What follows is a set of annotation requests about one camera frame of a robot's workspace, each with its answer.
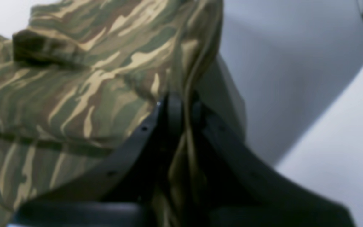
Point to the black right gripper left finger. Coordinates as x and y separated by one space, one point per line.
117 191

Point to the camouflage T-shirt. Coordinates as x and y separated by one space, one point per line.
84 75

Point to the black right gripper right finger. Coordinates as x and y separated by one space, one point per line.
243 191

